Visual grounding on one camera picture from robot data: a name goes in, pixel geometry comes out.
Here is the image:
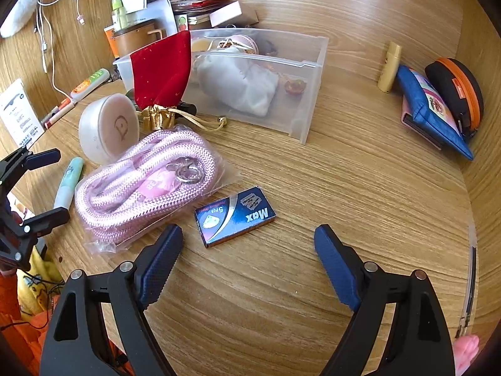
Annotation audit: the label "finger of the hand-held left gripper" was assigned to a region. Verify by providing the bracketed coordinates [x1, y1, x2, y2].
[0, 207, 71, 271]
[0, 147, 62, 196]

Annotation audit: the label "bagged pink rope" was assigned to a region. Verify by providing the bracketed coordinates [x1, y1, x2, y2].
[74, 124, 241, 254]

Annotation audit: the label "pink round case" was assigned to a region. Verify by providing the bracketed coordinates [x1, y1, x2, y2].
[225, 34, 259, 53]

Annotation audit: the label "stack of books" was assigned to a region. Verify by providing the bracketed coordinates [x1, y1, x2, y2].
[168, 0, 231, 26]

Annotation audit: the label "white printed box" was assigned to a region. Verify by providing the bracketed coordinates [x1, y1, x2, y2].
[0, 78, 44, 147]

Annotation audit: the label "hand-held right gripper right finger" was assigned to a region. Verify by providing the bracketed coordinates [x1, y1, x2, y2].
[314, 224, 457, 376]

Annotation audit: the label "white cables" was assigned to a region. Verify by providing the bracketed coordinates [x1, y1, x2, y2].
[33, 0, 87, 104]

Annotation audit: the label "pink white box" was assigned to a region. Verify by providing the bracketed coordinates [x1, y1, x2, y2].
[209, 0, 241, 28]

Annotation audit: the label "clear plastic storage box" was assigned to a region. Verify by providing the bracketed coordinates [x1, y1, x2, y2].
[113, 28, 329, 145]

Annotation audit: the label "mint green pen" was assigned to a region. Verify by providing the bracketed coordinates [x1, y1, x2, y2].
[53, 157, 85, 210]

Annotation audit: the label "white plush toy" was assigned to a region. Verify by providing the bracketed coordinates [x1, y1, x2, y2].
[0, 0, 42, 39]

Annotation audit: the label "brown cardboard box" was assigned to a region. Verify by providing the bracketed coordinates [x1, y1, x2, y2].
[235, 6, 261, 28]

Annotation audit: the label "black pen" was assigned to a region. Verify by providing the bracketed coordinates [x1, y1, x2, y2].
[456, 225, 480, 339]

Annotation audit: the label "yellow tube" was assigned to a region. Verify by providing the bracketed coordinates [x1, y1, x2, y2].
[377, 41, 402, 94]

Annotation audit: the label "green bottles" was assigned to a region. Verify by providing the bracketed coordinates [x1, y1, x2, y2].
[111, 0, 128, 30]

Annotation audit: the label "blue zip pouch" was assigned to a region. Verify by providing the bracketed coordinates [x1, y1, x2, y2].
[396, 65, 474, 161]

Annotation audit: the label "white arched mirror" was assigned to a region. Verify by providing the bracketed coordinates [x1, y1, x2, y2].
[117, 0, 178, 38]

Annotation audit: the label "person's right hand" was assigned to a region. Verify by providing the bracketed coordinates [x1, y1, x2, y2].
[454, 335, 480, 376]

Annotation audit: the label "red velvet pouch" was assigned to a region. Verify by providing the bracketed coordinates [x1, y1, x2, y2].
[130, 31, 230, 132]

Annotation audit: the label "black orange zip case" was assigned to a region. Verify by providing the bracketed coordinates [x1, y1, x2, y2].
[425, 57, 485, 142]

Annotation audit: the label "orange carton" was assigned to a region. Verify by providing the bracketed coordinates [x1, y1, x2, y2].
[104, 25, 118, 57]

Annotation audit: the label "orange green highlighter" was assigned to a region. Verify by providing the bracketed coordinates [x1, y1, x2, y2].
[70, 68, 111, 100]

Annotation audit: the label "yellow printed cloth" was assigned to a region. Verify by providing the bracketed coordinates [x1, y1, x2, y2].
[18, 243, 65, 316]

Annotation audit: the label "cream round case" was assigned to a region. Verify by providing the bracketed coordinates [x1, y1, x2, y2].
[78, 93, 140, 165]

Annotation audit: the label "wooden desktop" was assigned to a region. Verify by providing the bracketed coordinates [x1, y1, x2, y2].
[8, 4, 480, 376]

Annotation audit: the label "brown lidded mug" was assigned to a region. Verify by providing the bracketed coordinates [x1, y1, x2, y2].
[111, 21, 167, 57]

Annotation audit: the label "golden brown trinket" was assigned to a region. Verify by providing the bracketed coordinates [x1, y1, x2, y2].
[280, 76, 306, 95]

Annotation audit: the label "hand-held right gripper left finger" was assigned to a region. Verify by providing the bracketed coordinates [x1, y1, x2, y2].
[39, 224, 184, 376]

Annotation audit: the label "white drawstring pouch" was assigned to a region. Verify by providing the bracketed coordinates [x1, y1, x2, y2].
[196, 45, 279, 117]

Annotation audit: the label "white orange marker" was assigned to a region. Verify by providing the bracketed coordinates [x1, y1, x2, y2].
[41, 99, 77, 130]

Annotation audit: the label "small blue box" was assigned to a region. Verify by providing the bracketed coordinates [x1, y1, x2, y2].
[194, 186, 276, 248]

